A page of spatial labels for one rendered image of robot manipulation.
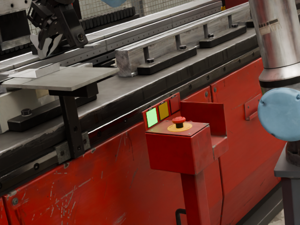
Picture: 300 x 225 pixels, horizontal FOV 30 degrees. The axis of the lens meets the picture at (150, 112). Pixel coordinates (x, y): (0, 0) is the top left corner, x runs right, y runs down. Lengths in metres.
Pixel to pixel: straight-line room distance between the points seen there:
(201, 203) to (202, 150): 0.20
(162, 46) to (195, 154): 0.59
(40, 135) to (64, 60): 0.63
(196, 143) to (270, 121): 0.47
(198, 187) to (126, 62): 0.50
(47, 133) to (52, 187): 0.15
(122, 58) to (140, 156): 0.35
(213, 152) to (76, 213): 0.43
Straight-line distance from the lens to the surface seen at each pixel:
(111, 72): 1.44
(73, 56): 2.06
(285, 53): 1.11
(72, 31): 1.41
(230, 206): 2.34
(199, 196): 1.72
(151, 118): 1.64
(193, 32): 2.20
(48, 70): 1.53
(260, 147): 2.48
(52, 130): 1.48
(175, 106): 1.74
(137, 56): 1.92
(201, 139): 1.59
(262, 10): 1.10
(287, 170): 1.28
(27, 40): 1.61
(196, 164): 1.58
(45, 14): 1.43
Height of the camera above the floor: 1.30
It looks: 17 degrees down
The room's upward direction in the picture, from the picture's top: 9 degrees counter-clockwise
